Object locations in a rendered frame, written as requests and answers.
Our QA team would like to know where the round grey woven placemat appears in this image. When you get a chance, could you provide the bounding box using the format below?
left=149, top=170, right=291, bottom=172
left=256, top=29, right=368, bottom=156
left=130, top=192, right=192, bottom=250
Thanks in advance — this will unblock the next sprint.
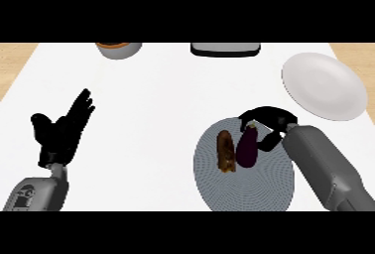
left=192, top=116, right=297, bottom=212

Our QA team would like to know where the grey pot with orange rim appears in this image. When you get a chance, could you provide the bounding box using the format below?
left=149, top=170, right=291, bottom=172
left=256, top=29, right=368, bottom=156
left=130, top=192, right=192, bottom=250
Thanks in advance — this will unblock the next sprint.
left=93, top=42, right=143, bottom=61

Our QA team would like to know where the dark grey appliance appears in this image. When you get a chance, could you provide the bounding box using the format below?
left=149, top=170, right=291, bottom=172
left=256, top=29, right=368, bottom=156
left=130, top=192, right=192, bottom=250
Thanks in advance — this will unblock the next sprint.
left=189, top=42, right=263, bottom=59

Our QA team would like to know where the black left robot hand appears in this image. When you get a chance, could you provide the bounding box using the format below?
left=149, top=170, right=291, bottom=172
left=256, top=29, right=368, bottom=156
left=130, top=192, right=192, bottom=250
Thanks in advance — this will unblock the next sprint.
left=30, top=87, right=96, bottom=168

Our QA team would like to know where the white round plate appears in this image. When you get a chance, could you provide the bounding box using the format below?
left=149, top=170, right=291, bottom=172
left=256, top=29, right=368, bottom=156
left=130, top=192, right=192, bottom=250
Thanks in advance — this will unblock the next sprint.
left=281, top=52, right=369, bottom=122

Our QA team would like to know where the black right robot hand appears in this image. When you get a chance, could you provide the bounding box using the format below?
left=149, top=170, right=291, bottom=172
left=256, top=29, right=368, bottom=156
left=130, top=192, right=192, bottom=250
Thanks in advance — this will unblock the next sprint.
left=238, top=105, right=300, bottom=153

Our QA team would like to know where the brown baked potato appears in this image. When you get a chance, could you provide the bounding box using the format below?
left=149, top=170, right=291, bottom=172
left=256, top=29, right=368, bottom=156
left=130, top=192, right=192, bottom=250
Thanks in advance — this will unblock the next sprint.
left=216, top=129, right=238, bottom=174

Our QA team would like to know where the purple eggplant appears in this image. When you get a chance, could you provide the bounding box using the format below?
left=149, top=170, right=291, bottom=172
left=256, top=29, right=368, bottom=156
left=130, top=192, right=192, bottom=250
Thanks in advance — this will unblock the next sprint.
left=235, top=123, right=260, bottom=169

